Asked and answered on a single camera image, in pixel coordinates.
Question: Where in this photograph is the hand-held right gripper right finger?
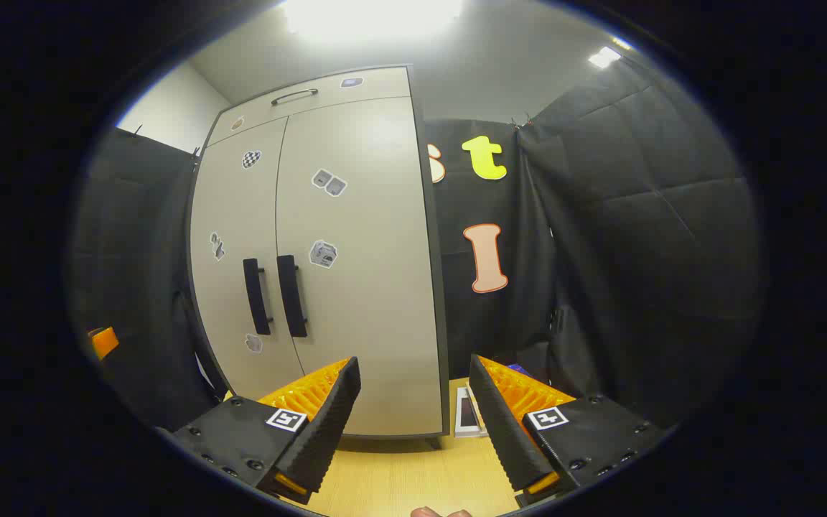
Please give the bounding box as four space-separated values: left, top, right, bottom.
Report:
469 353 673 508

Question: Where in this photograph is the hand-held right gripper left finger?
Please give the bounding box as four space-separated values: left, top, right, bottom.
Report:
169 357 362 505

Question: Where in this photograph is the black door handle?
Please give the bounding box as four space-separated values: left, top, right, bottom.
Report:
276 255 308 338
243 258 273 336

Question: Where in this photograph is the grey cabinet door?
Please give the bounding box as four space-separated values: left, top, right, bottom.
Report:
275 97 444 437
190 118 307 403

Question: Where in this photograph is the grey double-door shoe cabinet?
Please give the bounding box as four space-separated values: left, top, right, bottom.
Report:
185 65 452 440

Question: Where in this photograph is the black backdrop cloth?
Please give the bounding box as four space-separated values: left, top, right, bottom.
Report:
69 54 770 432

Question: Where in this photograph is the large ceiling light panel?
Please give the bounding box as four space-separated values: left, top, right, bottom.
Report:
281 0 464 40

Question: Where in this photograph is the silver cabinet flap handle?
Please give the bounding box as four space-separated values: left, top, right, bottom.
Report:
271 88 319 106

